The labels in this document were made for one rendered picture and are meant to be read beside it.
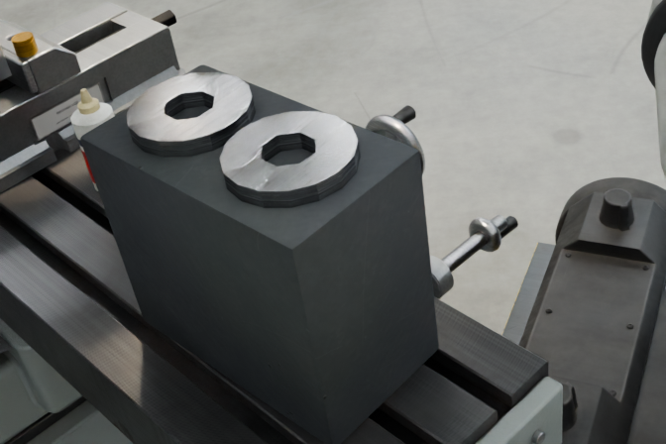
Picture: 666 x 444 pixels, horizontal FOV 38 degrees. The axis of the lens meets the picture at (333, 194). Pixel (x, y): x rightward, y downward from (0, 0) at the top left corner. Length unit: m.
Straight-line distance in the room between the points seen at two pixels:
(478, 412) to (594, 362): 0.51
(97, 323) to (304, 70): 2.21
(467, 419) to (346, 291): 0.14
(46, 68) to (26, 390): 0.32
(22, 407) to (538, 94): 1.99
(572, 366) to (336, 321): 0.61
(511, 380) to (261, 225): 0.24
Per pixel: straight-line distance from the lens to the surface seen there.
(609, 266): 1.34
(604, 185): 1.46
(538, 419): 0.74
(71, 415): 1.10
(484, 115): 2.70
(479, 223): 1.48
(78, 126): 0.95
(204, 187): 0.64
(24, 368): 1.01
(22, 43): 1.03
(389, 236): 0.64
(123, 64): 1.09
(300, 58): 3.07
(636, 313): 1.28
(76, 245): 0.94
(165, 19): 1.18
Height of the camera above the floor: 1.48
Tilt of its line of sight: 37 degrees down
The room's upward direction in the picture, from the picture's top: 10 degrees counter-clockwise
